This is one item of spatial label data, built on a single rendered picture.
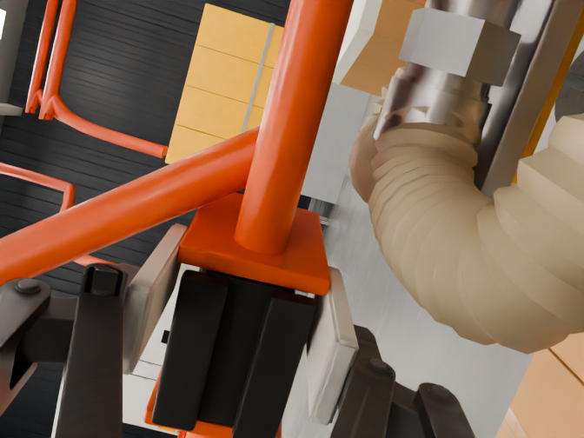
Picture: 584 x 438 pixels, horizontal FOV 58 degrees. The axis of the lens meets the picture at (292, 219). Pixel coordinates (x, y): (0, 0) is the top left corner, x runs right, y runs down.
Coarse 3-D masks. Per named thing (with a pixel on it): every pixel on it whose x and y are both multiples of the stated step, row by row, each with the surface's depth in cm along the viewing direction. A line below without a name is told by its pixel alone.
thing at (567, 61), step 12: (516, 12) 28; (576, 36) 25; (576, 48) 26; (564, 60) 26; (564, 72) 26; (552, 84) 26; (552, 96) 26; (552, 108) 26; (540, 120) 27; (540, 132) 27; (528, 144) 27; (516, 180) 28
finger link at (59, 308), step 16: (128, 272) 18; (64, 304) 15; (48, 320) 14; (64, 320) 14; (32, 336) 14; (48, 336) 14; (64, 336) 14; (16, 352) 14; (32, 352) 14; (48, 352) 14; (64, 352) 15
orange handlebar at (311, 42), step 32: (320, 0) 18; (352, 0) 18; (288, 32) 18; (320, 32) 18; (288, 64) 18; (320, 64) 18; (288, 96) 19; (320, 96) 19; (288, 128) 19; (256, 160) 20; (288, 160) 19; (256, 192) 20; (288, 192) 20; (256, 224) 20; (288, 224) 21
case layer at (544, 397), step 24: (576, 336) 100; (552, 360) 105; (576, 360) 98; (528, 384) 110; (552, 384) 103; (576, 384) 97; (528, 408) 108; (552, 408) 101; (576, 408) 95; (504, 432) 114; (528, 432) 106; (552, 432) 99; (576, 432) 93
